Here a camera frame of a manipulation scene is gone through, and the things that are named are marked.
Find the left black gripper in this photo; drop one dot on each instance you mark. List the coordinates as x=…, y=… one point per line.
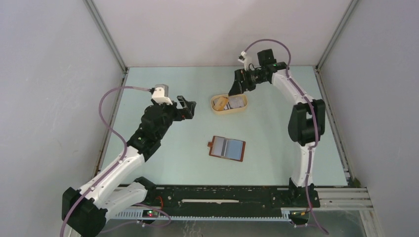
x=189, y=104

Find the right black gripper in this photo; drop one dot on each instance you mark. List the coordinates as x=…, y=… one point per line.
x=238, y=88

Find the gold credit card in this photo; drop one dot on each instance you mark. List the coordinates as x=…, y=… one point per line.
x=220, y=103

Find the beige oval tray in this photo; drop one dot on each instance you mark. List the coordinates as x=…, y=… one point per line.
x=227, y=110

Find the brown leather card holder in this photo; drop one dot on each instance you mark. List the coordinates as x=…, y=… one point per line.
x=235, y=149

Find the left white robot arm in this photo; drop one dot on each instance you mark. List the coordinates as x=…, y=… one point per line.
x=88, y=209

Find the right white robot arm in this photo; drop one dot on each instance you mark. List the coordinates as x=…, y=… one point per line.
x=308, y=116

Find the silver card in tray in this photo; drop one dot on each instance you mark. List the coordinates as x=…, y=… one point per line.
x=236, y=102

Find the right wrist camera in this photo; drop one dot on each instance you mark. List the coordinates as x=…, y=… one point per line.
x=244, y=59

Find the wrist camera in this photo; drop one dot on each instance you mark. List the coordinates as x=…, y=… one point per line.
x=244, y=59
x=160, y=94

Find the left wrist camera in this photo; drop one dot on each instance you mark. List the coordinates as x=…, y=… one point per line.
x=160, y=94

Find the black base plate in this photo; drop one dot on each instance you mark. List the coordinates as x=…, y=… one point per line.
x=230, y=201

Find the grey cable duct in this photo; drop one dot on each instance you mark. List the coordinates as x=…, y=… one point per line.
x=148, y=214

